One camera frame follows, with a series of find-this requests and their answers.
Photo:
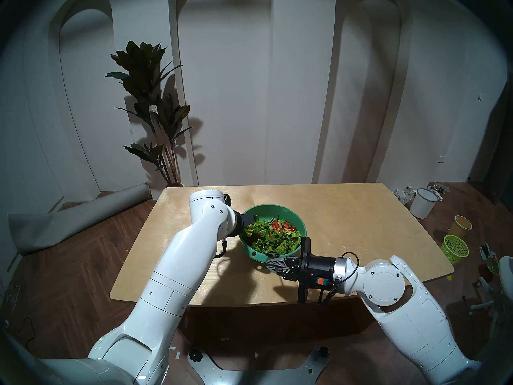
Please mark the tan paper bin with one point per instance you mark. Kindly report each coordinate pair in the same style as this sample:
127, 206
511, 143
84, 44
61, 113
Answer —
460, 227

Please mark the white bucket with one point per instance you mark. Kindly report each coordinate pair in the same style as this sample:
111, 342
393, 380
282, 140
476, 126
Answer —
423, 205

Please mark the rolled grey floor mat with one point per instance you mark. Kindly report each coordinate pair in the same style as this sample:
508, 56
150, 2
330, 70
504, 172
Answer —
80, 215

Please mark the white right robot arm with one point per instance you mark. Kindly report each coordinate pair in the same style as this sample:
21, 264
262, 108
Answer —
384, 284

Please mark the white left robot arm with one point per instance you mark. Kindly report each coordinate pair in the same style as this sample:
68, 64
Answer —
180, 268

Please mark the green salad bowl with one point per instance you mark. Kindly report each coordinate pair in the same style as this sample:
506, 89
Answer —
296, 215

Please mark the crumpled plastic trash pile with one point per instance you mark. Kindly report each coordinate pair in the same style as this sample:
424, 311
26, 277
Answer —
402, 195

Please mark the green white floor tools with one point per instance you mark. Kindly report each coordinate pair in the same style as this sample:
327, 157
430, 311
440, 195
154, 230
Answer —
489, 258

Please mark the white plant label tag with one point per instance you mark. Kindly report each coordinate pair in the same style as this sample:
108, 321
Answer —
152, 109

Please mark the small floor clutter pile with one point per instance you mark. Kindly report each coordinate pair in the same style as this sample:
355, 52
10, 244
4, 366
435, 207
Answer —
439, 187

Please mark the tall dark potted plant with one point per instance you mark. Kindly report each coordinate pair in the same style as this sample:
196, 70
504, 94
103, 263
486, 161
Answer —
144, 75

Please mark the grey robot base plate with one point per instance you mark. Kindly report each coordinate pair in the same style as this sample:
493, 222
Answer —
256, 374

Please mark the white chair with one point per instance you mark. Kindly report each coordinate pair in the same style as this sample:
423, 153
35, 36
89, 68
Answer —
505, 276

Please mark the black base knob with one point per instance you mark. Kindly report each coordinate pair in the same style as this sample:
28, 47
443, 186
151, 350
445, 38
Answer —
195, 355
323, 352

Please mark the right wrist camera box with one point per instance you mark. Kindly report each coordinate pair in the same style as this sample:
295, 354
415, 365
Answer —
328, 286

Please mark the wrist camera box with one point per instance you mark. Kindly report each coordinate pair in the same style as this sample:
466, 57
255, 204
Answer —
328, 286
227, 199

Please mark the green mesh basket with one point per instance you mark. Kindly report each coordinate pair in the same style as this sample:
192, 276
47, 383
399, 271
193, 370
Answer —
455, 250

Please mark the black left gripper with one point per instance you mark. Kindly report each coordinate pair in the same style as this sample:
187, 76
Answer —
237, 224

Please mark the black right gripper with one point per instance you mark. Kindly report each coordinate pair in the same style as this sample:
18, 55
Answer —
320, 268

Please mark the chopped lettuce tomato salad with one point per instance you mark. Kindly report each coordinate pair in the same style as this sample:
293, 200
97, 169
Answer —
276, 236

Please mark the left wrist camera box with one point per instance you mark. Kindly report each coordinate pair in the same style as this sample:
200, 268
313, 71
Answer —
227, 199

